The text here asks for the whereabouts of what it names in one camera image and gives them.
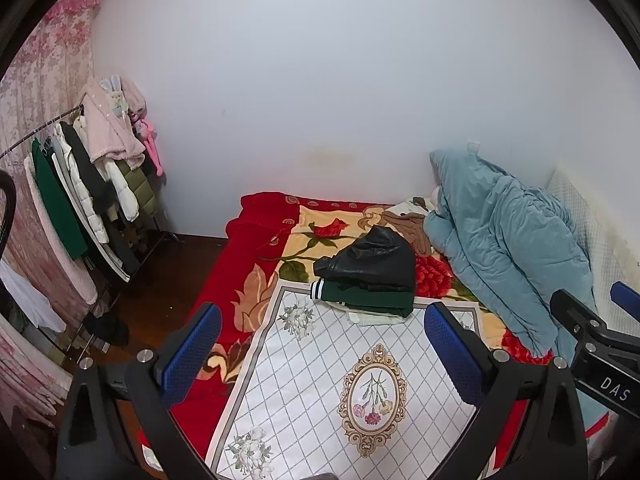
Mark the brown garment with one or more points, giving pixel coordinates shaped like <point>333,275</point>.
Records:
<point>402,222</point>

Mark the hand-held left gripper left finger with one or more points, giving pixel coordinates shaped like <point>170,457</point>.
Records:
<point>192,350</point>

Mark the pink floral curtain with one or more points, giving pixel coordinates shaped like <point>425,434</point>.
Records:
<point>45,60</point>

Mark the green hanging coat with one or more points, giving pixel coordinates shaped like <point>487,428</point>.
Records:
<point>55,195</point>

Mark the pink plush toy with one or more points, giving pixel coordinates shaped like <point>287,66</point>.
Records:
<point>152,150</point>

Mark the white textured pillow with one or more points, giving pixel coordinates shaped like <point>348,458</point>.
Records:
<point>590,230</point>

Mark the cream white garment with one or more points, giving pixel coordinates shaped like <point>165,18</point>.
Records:
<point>372,319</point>

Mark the black leather jacket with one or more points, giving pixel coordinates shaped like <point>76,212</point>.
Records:
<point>380,260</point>

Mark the black hanging coat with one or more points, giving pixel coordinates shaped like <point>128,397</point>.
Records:
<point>92,180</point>

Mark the white wall hook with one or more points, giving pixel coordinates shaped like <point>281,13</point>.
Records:
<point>472,146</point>

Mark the green garment with striped cuff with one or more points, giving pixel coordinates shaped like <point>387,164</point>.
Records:
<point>370,300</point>

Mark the white puffer vest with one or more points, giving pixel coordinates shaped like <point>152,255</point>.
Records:
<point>122,190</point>

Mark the white puffer coat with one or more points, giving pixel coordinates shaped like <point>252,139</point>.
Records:
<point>85,200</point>

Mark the white hanging garment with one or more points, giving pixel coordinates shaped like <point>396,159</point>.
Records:
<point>25,300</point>

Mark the metal clothes rack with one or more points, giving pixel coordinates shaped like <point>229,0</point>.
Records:
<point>149,256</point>

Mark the black curved tube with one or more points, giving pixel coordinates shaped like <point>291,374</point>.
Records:
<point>11,200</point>

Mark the pink fleece jacket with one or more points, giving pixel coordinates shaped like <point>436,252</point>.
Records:
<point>112,130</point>

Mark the black cloth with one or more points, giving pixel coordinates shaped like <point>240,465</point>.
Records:
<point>107,330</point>

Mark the white patterned cloth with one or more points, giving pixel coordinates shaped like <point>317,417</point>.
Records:
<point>417,204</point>

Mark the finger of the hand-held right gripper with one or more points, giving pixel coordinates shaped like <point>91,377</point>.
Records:
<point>570,310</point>
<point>626,296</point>

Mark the pale bunny plush toy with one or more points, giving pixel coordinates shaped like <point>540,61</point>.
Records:
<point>116,97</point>

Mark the teal duvet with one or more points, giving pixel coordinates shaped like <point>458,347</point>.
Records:
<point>500,240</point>

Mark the white quilted floral mat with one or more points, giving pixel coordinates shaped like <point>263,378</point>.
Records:
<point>310,360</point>

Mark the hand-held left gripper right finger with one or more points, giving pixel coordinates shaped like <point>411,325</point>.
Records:
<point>450,355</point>

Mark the olive puffer jacket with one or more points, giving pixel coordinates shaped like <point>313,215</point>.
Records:
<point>142,190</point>

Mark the pink fluffy robe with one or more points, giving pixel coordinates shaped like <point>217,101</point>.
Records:
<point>70,275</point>

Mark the red floral blanket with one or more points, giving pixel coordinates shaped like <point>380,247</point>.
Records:
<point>240,260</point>

